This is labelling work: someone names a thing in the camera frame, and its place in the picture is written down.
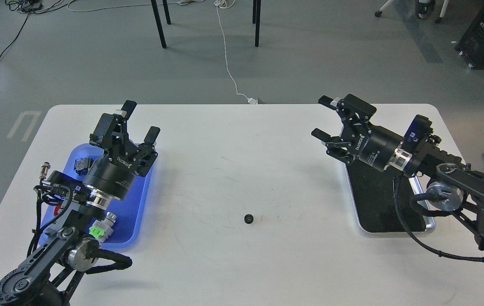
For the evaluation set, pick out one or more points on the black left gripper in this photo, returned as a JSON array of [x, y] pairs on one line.
[[114, 173]]

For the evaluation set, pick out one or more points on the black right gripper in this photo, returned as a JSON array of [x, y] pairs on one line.
[[360, 140]]

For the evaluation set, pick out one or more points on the small black gear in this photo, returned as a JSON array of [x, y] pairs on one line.
[[248, 218]]

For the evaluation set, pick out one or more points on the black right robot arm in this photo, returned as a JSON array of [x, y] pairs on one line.
[[454, 188]]

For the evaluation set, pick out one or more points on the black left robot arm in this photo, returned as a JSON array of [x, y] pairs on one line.
[[72, 216]]

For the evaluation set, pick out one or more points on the silver metal tray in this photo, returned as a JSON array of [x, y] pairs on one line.
[[372, 194]]

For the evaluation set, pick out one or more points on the blue plastic tray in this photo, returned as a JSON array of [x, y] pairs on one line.
[[129, 212]]

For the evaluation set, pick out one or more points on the green white push button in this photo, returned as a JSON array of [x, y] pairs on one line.
[[101, 230]]

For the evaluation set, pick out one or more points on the red emergency stop button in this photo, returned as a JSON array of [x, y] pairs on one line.
[[58, 210]]

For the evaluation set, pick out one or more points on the blue black switch block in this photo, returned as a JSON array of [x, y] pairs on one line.
[[82, 166]]

